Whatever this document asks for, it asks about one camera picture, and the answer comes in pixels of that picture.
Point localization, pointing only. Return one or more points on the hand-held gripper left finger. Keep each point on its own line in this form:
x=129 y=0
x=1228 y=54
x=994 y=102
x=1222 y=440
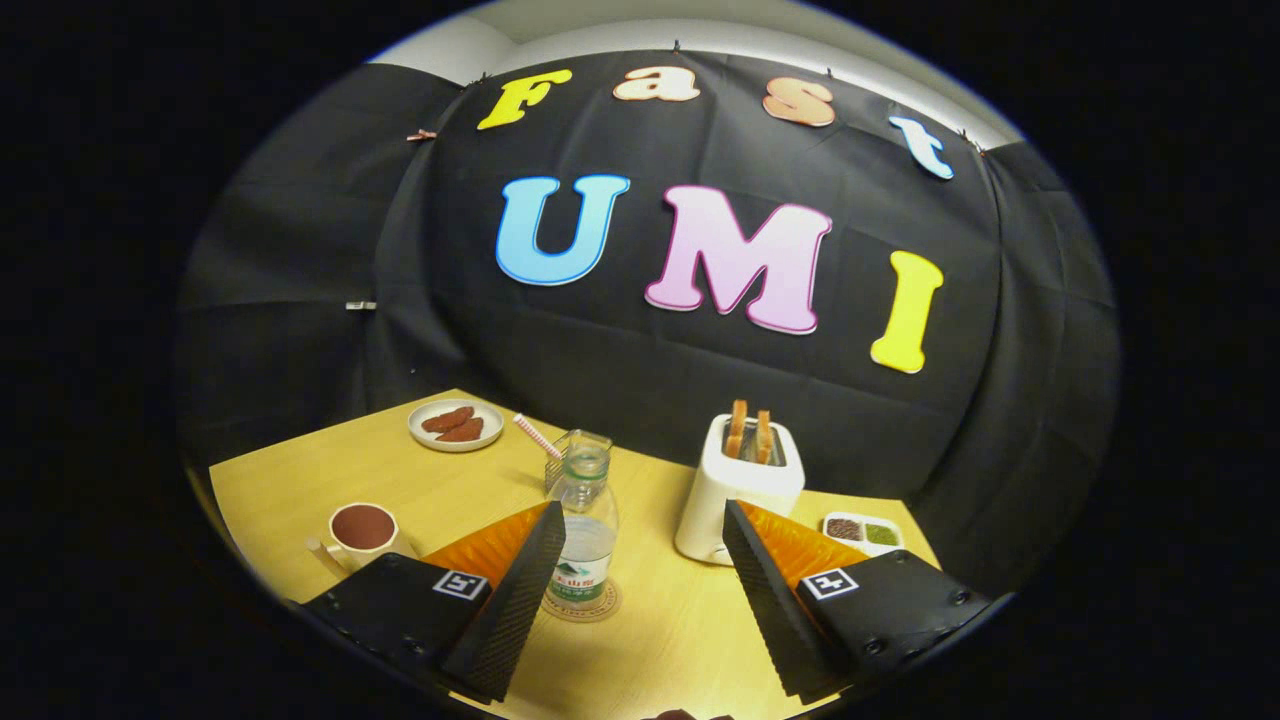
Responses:
x=515 y=600

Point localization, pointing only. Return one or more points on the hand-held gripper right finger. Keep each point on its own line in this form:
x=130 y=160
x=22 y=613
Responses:
x=770 y=600

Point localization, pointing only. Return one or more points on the round cork coaster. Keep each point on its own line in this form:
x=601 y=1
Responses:
x=607 y=605

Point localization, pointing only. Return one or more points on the clear plastic juice bottle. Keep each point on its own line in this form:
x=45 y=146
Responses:
x=585 y=540

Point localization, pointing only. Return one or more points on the white toaster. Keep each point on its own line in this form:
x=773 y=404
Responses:
x=720 y=510

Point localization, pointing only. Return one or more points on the wooden table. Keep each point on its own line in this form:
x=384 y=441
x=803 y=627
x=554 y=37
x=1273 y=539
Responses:
x=660 y=620

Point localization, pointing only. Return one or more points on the white divided grain dish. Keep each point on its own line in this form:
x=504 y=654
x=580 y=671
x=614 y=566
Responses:
x=862 y=532

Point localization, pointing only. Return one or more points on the toast slice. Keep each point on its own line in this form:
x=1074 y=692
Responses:
x=736 y=430
x=763 y=438

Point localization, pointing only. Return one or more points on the red striped straw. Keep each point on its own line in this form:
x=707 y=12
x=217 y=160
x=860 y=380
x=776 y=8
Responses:
x=535 y=435

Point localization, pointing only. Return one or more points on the brown food piece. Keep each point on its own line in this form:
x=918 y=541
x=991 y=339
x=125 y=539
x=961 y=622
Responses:
x=462 y=432
x=447 y=419

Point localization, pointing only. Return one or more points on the white round plate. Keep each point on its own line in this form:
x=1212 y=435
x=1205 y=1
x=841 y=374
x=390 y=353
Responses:
x=493 y=420

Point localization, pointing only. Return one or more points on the black backdrop cloth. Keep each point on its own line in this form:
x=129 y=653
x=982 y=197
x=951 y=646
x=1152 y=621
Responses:
x=1000 y=400

